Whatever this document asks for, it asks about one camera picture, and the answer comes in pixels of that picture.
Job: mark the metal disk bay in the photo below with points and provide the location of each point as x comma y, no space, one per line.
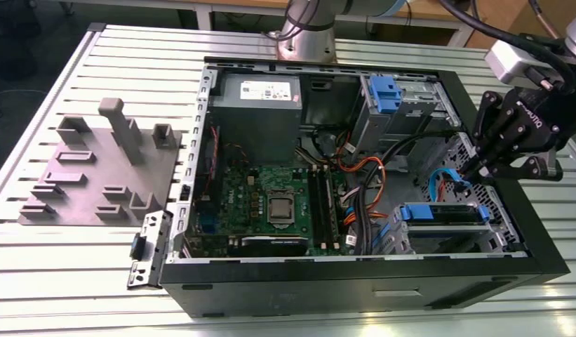
444,227

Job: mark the grey power supply unit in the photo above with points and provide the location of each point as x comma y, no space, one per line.
255,133

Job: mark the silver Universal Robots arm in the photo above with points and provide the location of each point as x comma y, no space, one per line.
308,42

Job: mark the silver CPU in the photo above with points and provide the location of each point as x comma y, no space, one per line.
280,209

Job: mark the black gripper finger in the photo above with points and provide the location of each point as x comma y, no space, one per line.
522,168
491,123

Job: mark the blue plastic drive latch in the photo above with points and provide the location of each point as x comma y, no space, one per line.
386,91

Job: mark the white frame wooden desk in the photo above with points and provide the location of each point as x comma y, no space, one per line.
423,15

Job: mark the metal optical drive cage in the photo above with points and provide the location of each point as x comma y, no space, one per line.
410,123

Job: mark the green motherboard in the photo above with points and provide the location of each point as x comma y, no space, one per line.
240,210

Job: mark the hard disk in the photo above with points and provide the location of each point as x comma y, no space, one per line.
416,212

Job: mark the black graphics card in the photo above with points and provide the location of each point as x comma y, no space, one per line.
268,245

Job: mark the brown wooden cabinet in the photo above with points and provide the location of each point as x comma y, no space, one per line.
503,14

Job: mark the metal expansion slot bracket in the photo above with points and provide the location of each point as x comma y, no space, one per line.
152,224

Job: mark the grey parts rack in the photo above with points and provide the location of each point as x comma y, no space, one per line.
95,182

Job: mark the black open PC case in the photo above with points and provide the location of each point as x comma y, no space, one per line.
315,291

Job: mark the RAM stick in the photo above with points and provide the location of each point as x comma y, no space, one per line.
331,207

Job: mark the CPU socket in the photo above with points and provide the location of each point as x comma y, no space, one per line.
283,225

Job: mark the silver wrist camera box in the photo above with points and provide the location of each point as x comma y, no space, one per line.
507,59

